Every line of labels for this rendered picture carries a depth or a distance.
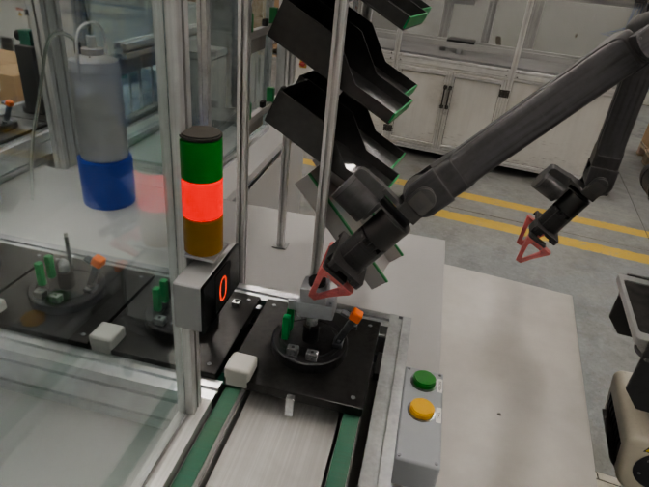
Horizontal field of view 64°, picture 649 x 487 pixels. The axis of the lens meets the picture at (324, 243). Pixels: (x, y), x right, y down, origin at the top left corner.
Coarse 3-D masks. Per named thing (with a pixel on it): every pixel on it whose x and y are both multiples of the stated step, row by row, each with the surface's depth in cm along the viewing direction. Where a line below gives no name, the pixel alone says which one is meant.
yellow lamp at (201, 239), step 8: (184, 224) 64; (192, 224) 63; (200, 224) 63; (208, 224) 64; (216, 224) 64; (184, 232) 65; (192, 232) 64; (200, 232) 64; (208, 232) 64; (216, 232) 65; (184, 240) 66; (192, 240) 65; (200, 240) 64; (208, 240) 65; (216, 240) 66; (184, 248) 66; (192, 248) 65; (200, 248) 65; (208, 248) 65; (216, 248) 66; (200, 256) 66; (208, 256) 66
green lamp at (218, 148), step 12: (180, 144) 60; (192, 144) 58; (204, 144) 59; (216, 144) 60; (180, 156) 60; (192, 156) 59; (204, 156) 59; (216, 156) 60; (192, 168) 60; (204, 168) 60; (216, 168) 61; (192, 180) 61; (204, 180) 61; (216, 180) 62
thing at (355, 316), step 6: (342, 312) 91; (348, 312) 91; (354, 312) 90; (360, 312) 91; (348, 318) 91; (354, 318) 90; (360, 318) 90; (348, 324) 91; (354, 324) 91; (342, 330) 92; (348, 330) 92; (336, 336) 94; (342, 336) 93
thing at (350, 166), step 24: (288, 96) 100; (312, 96) 111; (288, 120) 102; (312, 120) 100; (336, 120) 112; (312, 144) 102; (336, 144) 100; (360, 144) 112; (336, 168) 102; (384, 168) 112
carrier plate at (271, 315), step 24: (264, 312) 104; (264, 336) 98; (360, 336) 100; (264, 360) 92; (360, 360) 94; (264, 384) 87; (288, 384) 88; (312, 384) 88; (336, 384) 89; (360, 384) 89; (336, 408) 86; (360, 408) 85
